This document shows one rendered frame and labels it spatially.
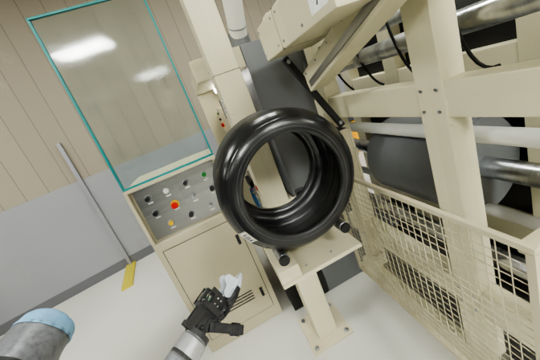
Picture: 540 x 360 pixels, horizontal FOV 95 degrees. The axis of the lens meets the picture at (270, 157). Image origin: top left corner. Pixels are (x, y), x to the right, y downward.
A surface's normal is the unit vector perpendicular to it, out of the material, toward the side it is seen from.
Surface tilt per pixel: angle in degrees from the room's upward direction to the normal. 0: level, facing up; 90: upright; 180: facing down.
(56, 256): 90
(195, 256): 90
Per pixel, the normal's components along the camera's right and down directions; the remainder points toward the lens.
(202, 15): 0.28, 0.15
